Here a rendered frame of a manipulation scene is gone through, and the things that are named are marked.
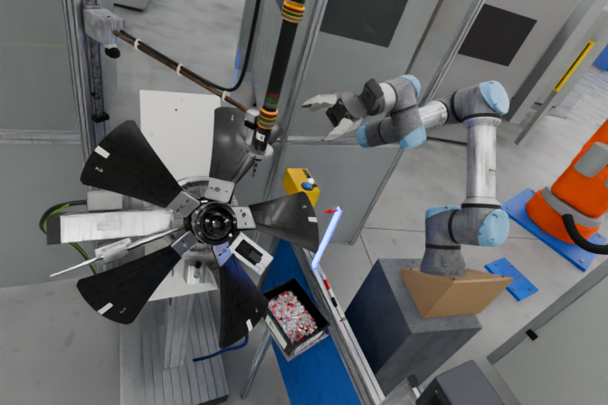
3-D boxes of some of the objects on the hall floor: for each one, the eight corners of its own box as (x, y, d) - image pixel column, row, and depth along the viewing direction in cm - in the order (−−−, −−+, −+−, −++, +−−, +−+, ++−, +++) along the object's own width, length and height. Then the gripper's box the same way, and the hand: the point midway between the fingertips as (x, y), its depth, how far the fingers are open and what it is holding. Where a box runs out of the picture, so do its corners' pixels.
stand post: (162, 368, 176) (171, 250, 123) (181, 362, 180) (197, 247, 127) (163, 377, 172) (172, 260, 120) (182, 372, 177) (199, 257, 124)
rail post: (250, 307, 214) (279, 218, 169) (256, 306, 216) (287, 217, 171) (251, 313, 211) (281, 224, 166) (258, 312, 213) (289, 223, 168)
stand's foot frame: (119, 306, 193) (118, 298, 188) (204, 292, 214) (205, 284, 209) (121, 435, 151) (120, 428, 146) (226, 400, 172) (229, 394, 167)
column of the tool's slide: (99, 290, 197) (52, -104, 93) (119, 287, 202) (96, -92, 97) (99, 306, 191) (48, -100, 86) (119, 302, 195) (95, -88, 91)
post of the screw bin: (238, 394, 176) (274, 306, 129) (243, 390, 177) (280, 302, 131) (242, 400, 174) (279, 312, 128) (247, 396, 176) (285, 309, 129)
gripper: (377, 134, 94) (318, 162, 84) (348, 89, 96) (287, 111, 86) (396, 117, 87) (332, 145, 77) (365, 70, 89) (299, 90, 79)
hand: (316, 120), depth 79 cm, fingers open, 8 cm apart
